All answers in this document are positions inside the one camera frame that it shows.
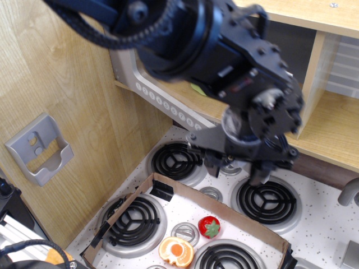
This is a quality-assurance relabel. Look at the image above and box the orange toy half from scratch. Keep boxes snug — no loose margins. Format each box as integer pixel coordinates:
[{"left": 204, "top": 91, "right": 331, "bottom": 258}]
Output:
[{"left": 158, "top": 236, "right": 195, "bottom": 268}]

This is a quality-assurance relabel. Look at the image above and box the stove burner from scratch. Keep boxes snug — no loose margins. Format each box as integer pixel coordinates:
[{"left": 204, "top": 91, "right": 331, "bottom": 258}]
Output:
[
  {"left": 190, "top": 239, "right": 266, "bottom": 269},
  {"left": 102, "top": 194, "right": 167, "bottom": 259},
  {"left": 146, "top": 141, "right": 207, "bottom": 187},
  {"left": 230, "top": 176, "right": 302, "bottom": 235}
]

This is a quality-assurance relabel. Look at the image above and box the back right stove burner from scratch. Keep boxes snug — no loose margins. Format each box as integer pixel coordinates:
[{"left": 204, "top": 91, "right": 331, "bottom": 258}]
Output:
[{"left": 230, "top": 176, "right": 302, "bottom": 235}]

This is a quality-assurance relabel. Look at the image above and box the cardboard fence strip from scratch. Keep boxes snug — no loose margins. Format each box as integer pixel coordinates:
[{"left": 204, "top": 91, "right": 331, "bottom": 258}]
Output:
[{"left": 81, "top": 173, "right": 297, "bottom": 268}]

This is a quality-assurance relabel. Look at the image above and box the back left stove burner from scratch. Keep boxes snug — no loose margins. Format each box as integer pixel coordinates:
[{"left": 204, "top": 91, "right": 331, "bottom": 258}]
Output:
[{"left": 146, "top": 141, "right": 207, "bottom": 187}]

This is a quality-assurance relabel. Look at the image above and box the grey stove knob middle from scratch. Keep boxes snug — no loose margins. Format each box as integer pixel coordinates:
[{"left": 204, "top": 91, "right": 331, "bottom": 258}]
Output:
[{"left": 200, "top": 187, "right": 223, "bottom": 202}]

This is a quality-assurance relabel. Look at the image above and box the front right stove burner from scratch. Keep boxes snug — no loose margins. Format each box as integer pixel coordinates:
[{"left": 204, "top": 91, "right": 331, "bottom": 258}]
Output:
[{"left": 190, "top": 239, "right": 266, "bottom": 269}]

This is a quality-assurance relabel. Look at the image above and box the grey stove knob back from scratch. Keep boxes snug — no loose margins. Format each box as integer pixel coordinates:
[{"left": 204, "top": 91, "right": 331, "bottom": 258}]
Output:
[{"left": 220, "top": 164, "right": 242, "bottom": 176}]

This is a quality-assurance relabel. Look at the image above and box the front left stove burner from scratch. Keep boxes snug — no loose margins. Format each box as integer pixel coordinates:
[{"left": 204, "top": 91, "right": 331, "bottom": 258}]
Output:
[{"left": 102, "top": 194, "right": 167, "bottom": 259}]

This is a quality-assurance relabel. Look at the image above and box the black equipment lower left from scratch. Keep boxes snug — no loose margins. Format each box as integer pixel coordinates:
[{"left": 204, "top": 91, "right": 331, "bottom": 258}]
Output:
[{"left": 1, "top": 178, "right": 85, "bottom": 268}]

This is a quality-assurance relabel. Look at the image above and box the red toy strawberry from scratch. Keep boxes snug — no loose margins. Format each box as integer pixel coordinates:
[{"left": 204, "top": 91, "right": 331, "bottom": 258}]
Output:
[{"left": 197, "top": 216, "right": 220, "bottom": 239}]

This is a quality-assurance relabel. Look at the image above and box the grey toy faucet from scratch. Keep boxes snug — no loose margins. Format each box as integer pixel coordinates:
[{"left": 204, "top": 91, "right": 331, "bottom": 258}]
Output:
[{"left": 338, "top": 178, "right": 359, "bottom": 206}]

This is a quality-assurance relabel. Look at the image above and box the grey sink basin block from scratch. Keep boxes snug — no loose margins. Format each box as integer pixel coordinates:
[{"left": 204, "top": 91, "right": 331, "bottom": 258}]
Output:
[{"left": 340, "top": 240, "right": 359, "bottom": 269}]

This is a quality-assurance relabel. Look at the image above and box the grey stove knob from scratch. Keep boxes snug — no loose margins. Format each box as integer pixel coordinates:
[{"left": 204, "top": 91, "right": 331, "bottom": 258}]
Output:
[
  {"left": 200, "top": 187, "right": 223, "bottom": 202},
  {"left": 220, "top": 164, "right": 242, "bottom": 176},
  {"left": 171, "top": 222, "right": 200, "bottom": 247}
]

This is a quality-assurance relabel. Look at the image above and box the green toy plate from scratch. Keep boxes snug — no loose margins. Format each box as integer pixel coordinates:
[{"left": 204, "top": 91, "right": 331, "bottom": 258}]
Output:
[{"left": 190, "top": 83, "right": 206, "bottom": 96}]

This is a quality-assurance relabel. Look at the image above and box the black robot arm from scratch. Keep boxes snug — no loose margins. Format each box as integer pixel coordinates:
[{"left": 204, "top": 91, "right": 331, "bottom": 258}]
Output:
[{"left": 47, "top": 1, "right": 304, "bottom": 185}]

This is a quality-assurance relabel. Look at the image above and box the grey stove knob front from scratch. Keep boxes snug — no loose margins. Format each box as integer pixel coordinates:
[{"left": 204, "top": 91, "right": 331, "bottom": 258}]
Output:
[{"left": 171, "top": 222, "right": 200, "bottom": 247}]

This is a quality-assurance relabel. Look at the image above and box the grey wall phone holder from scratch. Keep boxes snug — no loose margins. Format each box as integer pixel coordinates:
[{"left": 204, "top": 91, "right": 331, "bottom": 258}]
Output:
[{"left": 4, "top": 113, "right": 74, "bottom": 187}]

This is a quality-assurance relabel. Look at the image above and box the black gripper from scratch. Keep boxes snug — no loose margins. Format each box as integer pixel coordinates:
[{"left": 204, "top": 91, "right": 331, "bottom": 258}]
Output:
[{"left": 186, "top": 131, "right": 299, "bottom": 186}]

